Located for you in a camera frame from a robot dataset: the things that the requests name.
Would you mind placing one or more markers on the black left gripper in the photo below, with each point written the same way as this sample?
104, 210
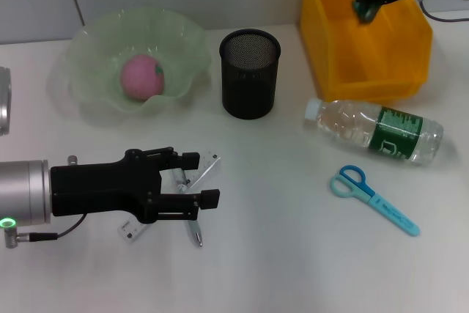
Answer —
102, 188

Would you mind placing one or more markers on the green plastic scrap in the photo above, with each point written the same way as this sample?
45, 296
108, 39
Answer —
363, 14

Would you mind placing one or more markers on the pink toy peach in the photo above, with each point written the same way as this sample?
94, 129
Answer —
141, 76

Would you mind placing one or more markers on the clear green-label water bottle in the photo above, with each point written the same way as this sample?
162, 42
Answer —
351, 122

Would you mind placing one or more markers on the blue plastic scissors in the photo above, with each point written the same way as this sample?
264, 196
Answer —
388, 210

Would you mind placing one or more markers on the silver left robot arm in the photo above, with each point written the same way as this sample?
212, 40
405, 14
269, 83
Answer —
25, 192

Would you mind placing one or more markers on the transparent plastic ruler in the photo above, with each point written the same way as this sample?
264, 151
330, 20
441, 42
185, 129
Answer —
209, 166

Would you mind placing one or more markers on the grey clear ballpoint pen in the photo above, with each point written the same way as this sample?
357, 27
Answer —
194, 234

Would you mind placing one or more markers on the green glass fruit bowl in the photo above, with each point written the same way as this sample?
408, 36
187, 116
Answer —
176, 71

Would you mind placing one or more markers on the black mesh pen holder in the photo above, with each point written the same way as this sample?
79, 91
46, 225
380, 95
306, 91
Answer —
249, 85

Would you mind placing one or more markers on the yellow plastic bin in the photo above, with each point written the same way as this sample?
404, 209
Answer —
366, 56

